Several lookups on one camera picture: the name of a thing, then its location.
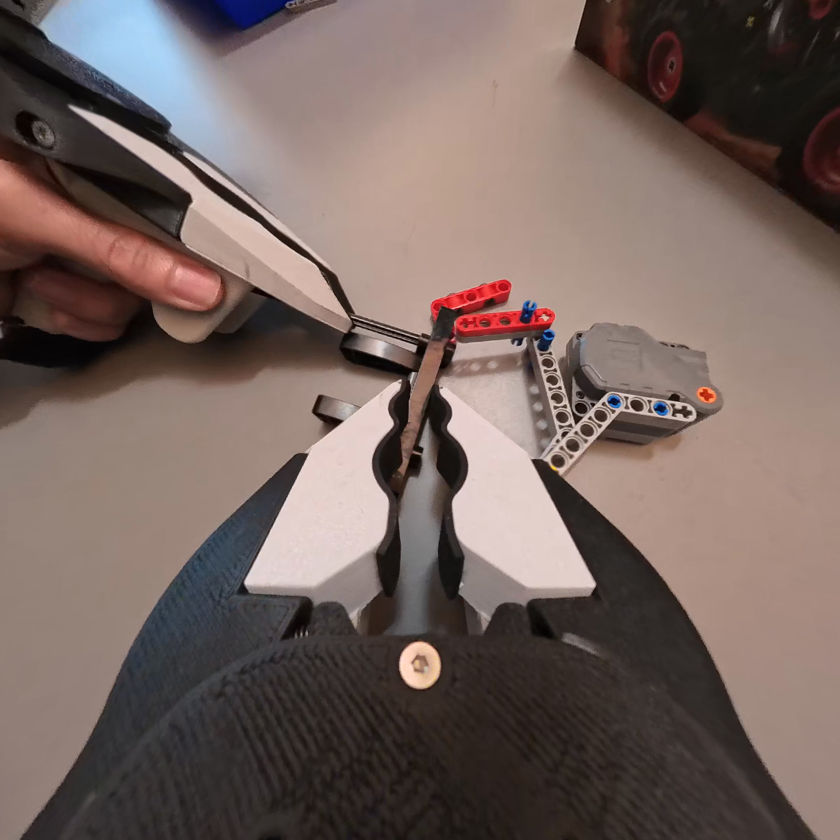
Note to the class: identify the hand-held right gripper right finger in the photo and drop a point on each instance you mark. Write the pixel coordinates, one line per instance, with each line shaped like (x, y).
(518, 525)

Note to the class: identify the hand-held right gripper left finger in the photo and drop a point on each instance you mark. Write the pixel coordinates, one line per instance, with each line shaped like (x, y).
(315, 525)

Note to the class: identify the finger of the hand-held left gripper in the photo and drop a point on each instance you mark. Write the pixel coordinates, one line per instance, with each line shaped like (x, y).
(262, 210)
(262, 262)

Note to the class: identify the thin black lego axle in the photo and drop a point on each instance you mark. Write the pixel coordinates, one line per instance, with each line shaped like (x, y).
(387, 327)

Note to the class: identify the black lego beam with pin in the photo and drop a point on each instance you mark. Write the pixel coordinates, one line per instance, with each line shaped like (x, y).
(426, 387)

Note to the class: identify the bent light grey lego beam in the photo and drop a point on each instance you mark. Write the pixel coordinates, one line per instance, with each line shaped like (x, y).
(584, 433)

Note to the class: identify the straight light grey lego beam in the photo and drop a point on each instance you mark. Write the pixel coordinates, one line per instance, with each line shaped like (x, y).
(554, 394)

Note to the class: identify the dark grey lego motor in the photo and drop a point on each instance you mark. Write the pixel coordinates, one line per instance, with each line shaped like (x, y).
(630, 361)

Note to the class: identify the red straight lego beam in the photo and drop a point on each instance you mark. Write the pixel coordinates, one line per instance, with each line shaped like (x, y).
(502, 321)

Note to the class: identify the red angled lego beam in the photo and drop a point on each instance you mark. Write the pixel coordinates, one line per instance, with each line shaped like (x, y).
(469, 296)

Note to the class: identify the person's left hand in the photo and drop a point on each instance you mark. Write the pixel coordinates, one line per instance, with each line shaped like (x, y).
(98, 249)

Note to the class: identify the blue container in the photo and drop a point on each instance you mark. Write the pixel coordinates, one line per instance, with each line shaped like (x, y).
(262, 10)

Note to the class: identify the dark truck printed cardboard box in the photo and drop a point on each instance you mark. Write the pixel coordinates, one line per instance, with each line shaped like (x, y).
(722, 79)

